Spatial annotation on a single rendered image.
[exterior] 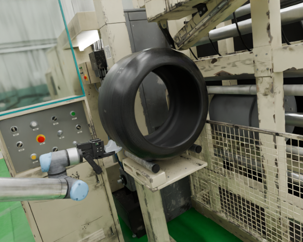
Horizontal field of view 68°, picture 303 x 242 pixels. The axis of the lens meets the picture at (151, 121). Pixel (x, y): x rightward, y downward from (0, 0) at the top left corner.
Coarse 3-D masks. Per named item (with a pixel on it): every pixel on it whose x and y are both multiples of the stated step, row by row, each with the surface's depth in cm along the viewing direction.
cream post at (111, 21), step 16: (96, 0) 128; (112, 0) 126; (112, 16) 128; (112, 32) 129; (112, 48) 130; (128, 48) 135; (112, 64) 135; (144, 128) 147; (144, 192) 153; (144, 208) 161; (160, 208) 162; (160, 224) 164; (160, 240) 165
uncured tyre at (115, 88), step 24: (168, 48) 109; (144, 72) 100; (168, 72) 137; (192, 72) 113; (120, 96) 97; (192, 96) 135; (120, 120) 99; (168, 120) 143; (192, 120) 135; (120, 144) 108; (144, 144) 104; (168, 144) 135; (192, 144) 121
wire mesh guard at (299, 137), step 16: (240, 128) 118; (256, 128) 110; (208, 160) 150; (272, 160) 108; (192, 176) 172; (256, 176) 119; (192, 192) 177; (240, 192) 132; (272, 192) 113; (208, 208) 164; (224, 208) 150; (240, 224) 141; (256, 224) 129; (288, 240) 113
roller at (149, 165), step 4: (128, 152) 134; (128, 156) 134; (132, 156) 129; (136, 160) 125; (140, 160) 120; (144, 160) 118; (140, 164) 121; (144, 164) 116; (148, 164) 113; (152, 164) 111; (156, 164) 111; (148, 168) 113; (152, 168) 110; (156, 168) 110; (156, 172) 111
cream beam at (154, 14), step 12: (144, 0) 133; (156, 0) 124; (168, 0) 115; (180, 0) 108; (192, 0) 104; (204, 0) 109; (156, 12) 127; (168, 12) 120; (180, 12) 126; (192, 12) 133
